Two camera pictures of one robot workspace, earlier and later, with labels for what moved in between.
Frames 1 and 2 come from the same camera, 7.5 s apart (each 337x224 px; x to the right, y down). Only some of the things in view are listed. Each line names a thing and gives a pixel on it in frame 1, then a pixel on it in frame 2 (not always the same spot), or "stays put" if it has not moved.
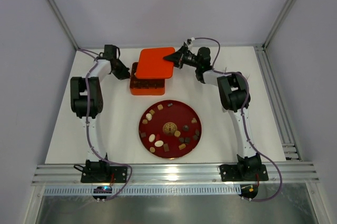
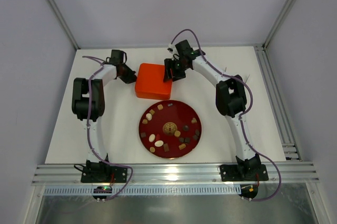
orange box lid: (151, 65) → (149, 82)
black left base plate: (104, 174) stays put
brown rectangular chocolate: (166, 148) stays put
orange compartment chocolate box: (145, 86) → (153, 95)
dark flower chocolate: (186, 128) stays put
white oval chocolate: (158, 143) stays put
